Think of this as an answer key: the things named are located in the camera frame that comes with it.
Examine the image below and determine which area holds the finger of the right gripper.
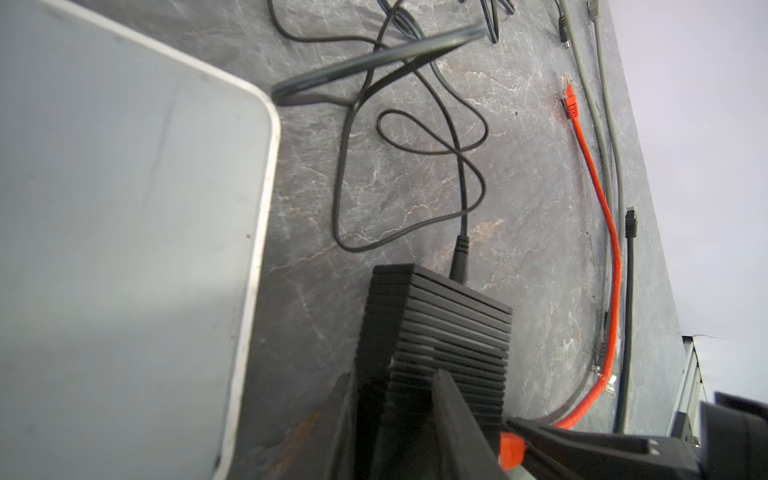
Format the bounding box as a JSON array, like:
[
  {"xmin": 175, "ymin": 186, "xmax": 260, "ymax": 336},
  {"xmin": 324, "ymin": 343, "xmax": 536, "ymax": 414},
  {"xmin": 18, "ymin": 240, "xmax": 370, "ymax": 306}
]
[{"xmin": 506, "ymin": 418, "xmax": 702, "ymax": 479}]

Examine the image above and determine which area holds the thin black adapter cable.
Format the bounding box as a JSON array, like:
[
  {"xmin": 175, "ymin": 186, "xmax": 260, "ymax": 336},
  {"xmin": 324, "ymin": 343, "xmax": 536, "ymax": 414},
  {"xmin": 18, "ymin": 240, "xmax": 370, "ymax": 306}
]
[{"xmin": 458, "ymin": 0, "xmax": 517, "ymax": 44}]

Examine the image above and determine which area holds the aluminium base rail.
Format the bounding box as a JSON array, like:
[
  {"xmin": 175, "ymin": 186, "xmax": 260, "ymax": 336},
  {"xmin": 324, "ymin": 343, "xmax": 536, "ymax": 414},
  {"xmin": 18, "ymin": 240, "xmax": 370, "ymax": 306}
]
[{"xmin": 669, "ymin": 336, "xmax": 707, "ymax": 447}]

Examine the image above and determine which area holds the black ribbed network switch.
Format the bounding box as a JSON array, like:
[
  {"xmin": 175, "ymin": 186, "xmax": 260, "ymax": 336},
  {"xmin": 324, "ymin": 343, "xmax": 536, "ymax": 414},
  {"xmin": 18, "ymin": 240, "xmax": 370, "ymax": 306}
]
[{"xmin": 355, "ymin": 264, "xmax": 513, "ymax": 479}]

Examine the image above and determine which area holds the white network switch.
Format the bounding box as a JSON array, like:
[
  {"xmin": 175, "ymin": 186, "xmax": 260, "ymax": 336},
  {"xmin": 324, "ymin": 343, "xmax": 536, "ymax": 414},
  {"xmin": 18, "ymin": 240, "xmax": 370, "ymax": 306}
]
[{"xmin": 1, "ymin": 1, "xmax": 281, "ymax": 479}]

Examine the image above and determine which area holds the red ethernet cable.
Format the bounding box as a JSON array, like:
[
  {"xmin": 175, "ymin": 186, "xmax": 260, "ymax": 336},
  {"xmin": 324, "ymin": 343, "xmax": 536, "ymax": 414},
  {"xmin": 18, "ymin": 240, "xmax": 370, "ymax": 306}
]
[{"xmin": 497, "ymin": 80, "xmax": 624, "ymax": 472}]

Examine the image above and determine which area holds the black power plug cable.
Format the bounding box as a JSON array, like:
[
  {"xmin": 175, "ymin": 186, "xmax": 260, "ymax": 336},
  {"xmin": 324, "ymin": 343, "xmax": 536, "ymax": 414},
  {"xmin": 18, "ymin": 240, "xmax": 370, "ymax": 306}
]
[{"xmin": 266, "ymin": 0, "xmax": 490, "ymax": 286}]

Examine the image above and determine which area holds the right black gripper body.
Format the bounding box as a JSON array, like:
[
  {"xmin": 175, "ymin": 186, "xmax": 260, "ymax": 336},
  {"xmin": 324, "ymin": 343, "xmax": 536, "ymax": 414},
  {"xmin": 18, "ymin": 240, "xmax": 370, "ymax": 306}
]
[{"xmin": 701, "ymin": 392, "xmax": 767, "ymax": 479}]

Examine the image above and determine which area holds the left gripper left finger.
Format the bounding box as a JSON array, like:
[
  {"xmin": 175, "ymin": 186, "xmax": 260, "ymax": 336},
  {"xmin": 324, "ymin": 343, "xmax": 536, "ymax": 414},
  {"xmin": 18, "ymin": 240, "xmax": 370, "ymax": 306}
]
[{"xmin": 280, "ymin": 371, "xmax": 357, "ymax": 479}]

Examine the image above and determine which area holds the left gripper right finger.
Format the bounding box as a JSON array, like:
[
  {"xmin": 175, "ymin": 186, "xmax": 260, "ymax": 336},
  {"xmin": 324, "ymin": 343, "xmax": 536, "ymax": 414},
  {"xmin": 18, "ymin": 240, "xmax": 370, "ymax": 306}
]
[{"xmin": 431, "ymin": 369, "xmax": 507, "ymax": 479}]

